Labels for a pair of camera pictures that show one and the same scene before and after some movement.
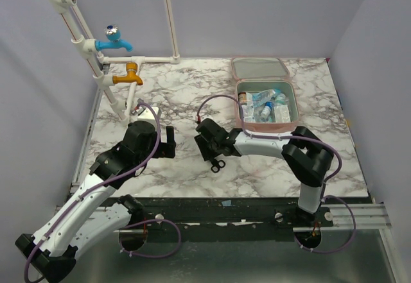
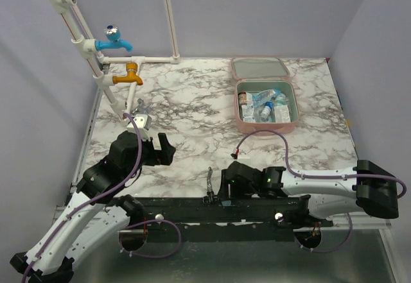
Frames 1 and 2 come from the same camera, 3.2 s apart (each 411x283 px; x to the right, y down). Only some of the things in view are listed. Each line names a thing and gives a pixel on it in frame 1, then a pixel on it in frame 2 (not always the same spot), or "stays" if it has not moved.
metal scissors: (217, 165) → (210, 198)
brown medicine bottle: (242, 97) stays
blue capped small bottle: (266, 111) stays
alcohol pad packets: (248, 113) stays
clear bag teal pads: (282, 113) stays
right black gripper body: (203, 148) → (230, 174)
